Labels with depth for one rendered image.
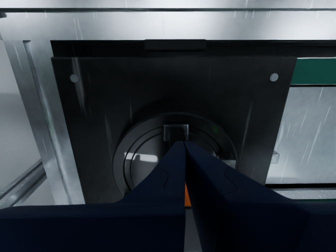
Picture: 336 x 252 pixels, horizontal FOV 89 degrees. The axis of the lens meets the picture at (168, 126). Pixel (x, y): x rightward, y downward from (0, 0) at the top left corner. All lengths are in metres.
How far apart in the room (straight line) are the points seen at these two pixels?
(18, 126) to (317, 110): 0.48
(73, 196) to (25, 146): 0.17
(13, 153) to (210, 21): 0.40
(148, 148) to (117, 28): 0.12
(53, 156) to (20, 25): 0.14
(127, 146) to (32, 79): 0.12
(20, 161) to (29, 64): 0.25
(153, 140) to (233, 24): 0.14
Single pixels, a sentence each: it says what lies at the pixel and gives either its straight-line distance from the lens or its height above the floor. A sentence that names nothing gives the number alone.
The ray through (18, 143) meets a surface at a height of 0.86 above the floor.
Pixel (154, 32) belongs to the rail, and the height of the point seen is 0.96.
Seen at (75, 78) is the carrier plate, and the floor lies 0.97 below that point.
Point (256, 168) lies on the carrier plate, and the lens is 0.25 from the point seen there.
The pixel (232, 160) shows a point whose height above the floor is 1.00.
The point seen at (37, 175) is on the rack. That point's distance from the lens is 0.31.
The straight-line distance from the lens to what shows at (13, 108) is 0.39.
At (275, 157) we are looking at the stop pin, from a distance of 0.25.
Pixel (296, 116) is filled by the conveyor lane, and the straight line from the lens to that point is 0.31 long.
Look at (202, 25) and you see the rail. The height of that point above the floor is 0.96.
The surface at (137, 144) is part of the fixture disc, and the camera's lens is 0.18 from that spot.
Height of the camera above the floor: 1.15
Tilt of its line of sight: 68 degrees down
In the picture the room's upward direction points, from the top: 177 degrees clockwise
